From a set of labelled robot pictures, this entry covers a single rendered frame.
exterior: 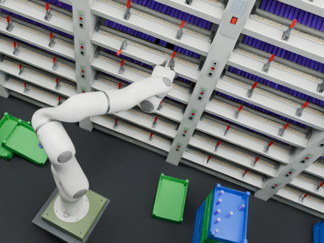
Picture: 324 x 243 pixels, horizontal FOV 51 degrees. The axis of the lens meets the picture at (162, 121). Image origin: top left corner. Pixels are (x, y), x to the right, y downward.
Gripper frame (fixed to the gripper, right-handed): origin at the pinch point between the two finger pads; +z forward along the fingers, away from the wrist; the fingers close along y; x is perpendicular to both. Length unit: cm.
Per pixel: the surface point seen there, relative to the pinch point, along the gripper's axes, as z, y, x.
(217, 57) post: 5.5, 20.4, 10.2
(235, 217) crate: -21, 65, -69
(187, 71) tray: 10.7, 9.4, -7.7
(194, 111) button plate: 12.6, 20.7, -34.2
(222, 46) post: 4.4, 20.9, 17.3
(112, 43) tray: 10.5, -32.9, -7.6
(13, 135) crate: -7, -89, -99
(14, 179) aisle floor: -30, -74, -111
